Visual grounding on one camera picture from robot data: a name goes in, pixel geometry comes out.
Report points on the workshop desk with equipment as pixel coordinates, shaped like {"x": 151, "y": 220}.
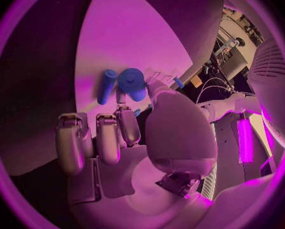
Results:
{"x": 232, "y": 55}

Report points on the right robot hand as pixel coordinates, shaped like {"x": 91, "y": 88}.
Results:
{"x": 132, "y": 171}

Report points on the small blue peg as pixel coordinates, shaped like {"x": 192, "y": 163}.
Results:
{"x": 179, "y": 82}

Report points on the white task board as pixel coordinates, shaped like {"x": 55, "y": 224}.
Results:
{"x": 123, "y": 42}

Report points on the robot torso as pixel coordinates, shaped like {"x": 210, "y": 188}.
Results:
{"x": 270, "y": 95}

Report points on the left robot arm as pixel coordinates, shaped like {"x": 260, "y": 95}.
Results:
{"x": 230, "y": 106}

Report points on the long blue cylinder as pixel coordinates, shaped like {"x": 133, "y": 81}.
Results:
{"x": 106, "y": 87}

